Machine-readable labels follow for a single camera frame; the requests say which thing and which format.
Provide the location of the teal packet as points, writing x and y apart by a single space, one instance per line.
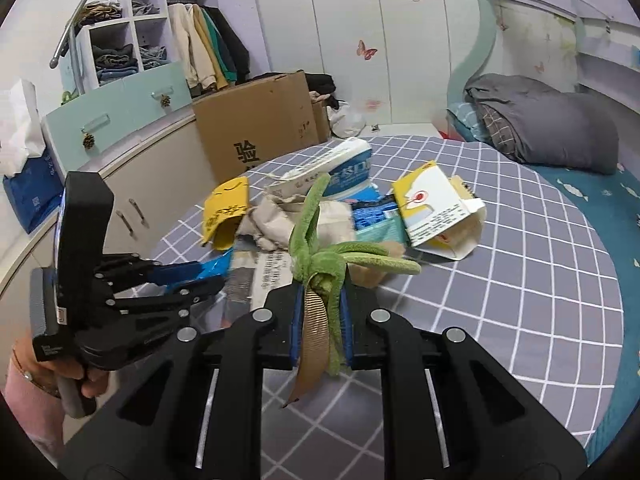
382 230

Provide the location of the white wardrobe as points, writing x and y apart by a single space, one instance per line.
360 20

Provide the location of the green plush toy with ribbon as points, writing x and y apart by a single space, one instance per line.
320 265

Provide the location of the beige cloth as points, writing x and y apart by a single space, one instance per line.
280 220

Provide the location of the white cubby shelf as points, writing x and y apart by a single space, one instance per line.
130 30

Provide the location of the curved metal rail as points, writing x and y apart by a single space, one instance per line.
75 15

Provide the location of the pink butterfly sticker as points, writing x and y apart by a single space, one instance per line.
366 50

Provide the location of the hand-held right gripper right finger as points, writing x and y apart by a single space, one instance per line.
346 332

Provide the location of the teal drawer unit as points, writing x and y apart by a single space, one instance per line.
115 110

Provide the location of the printed paper packet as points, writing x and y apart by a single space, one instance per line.
267 275

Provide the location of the yellow white carton box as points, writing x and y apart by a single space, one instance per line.
430 210

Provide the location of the white blue toothpaste box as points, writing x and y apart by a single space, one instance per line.
340 170

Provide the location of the teal bunk bed frame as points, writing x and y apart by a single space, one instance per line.
482 35

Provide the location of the grey quilt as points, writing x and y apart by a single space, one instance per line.
545 120

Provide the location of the blue checked blanket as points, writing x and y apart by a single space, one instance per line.
467 122

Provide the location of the pine cone ornament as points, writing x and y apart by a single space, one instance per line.
89 140
165 101

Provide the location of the teal fish print sheet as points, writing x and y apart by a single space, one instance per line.
605 220

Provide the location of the cream hanging jacket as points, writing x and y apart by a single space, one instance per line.
192 50

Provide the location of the brown cardboard box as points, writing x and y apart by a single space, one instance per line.
255 125

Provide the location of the dark blue foil packet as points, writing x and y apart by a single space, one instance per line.
372 210

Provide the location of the light blue wrapper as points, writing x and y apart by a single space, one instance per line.
215 267

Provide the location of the person's left hand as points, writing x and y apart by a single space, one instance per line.
95 384

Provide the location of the green hanging garment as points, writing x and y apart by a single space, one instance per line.
217 45

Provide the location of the white plastic bag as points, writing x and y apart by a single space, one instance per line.
346 120

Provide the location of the black hanging jacket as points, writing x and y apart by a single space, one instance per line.
235 47

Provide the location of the black clothes pile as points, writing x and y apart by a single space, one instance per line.
320 82

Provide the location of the blue tissue pack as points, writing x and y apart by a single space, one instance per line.
25 180

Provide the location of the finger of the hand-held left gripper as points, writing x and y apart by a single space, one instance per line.
165 300
170 271

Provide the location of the yellow packet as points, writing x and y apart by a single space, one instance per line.
225 210

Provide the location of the person's left forearm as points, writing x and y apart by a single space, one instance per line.
27 405

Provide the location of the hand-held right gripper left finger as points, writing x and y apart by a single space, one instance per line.
298 330

